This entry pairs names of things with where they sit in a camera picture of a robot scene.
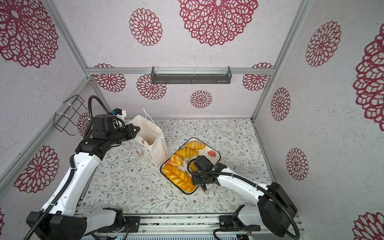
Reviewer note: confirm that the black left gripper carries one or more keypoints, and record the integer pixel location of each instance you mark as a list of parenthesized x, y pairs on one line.
[(131, 135)]

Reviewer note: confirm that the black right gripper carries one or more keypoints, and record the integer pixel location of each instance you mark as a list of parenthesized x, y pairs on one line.
[(195, 179)]

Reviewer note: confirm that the striped fake bun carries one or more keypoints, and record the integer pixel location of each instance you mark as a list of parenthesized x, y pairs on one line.
[(192, 167)]

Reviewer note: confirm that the long braided fake bread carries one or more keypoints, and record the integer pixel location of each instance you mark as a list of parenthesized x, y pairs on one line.
[(179, 178)]

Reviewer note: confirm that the white paper gift bag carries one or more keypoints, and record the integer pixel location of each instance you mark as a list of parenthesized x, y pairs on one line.
[(150, 142)]

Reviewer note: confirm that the round fake bun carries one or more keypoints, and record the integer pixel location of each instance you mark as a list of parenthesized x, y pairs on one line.
[(176, 160)]

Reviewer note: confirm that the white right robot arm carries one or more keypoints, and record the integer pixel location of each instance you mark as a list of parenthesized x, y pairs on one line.
[(272, 207)]

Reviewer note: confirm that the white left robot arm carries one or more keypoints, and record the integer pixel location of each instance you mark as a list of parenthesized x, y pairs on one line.
[(57, 220)]

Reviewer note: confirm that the middle fake croissant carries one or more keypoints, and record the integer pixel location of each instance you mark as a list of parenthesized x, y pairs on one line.
[(187, 152)]

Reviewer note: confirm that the fake croissant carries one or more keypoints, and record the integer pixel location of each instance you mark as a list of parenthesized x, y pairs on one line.
[(187, 152), (195, 145)]

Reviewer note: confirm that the top fake croissant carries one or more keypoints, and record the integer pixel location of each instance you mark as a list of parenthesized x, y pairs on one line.
[(195, 145)]

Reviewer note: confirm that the strawberry print rectangular tray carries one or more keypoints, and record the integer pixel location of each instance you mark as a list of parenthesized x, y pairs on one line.
[(211, 154)]

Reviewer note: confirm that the black overhead light bar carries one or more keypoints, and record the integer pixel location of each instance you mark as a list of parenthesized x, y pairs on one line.
[(196, 77)]

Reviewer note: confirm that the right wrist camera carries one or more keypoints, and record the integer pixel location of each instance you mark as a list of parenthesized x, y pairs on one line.
[(203, 164)]

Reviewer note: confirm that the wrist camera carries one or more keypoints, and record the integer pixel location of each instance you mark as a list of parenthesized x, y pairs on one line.
[(203, 164), (119, 113)]

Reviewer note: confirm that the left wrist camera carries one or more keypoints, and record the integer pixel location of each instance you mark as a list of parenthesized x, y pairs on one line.
[(119, 113)]

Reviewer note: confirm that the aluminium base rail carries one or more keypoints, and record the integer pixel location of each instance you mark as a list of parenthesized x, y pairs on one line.
[(179, 227)]

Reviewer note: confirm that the black wire wall basket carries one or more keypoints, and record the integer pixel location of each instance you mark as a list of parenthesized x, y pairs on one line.
[(66, 117)]

